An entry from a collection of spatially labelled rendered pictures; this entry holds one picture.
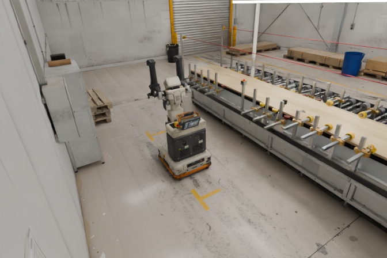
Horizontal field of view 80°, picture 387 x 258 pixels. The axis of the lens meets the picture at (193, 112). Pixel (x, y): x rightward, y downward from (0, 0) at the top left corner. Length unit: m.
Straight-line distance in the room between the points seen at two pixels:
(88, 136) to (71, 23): 6.50
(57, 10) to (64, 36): 0.85
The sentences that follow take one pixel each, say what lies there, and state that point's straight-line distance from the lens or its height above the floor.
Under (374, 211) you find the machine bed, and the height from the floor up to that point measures 0.18.
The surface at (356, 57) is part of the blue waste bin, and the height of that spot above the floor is 0.62.
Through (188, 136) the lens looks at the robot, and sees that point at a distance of 3.25.
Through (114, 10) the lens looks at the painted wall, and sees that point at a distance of 10.02.
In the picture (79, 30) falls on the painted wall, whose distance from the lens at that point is 9.85.
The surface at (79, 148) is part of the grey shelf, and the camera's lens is 3.93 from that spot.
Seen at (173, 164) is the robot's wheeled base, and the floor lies 0.27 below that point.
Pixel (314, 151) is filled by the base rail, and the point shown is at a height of 0.70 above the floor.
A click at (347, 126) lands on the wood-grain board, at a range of 3.43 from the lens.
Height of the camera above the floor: 2.37
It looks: 26 degrees down
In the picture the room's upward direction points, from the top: 2 degrees counter-clockwise
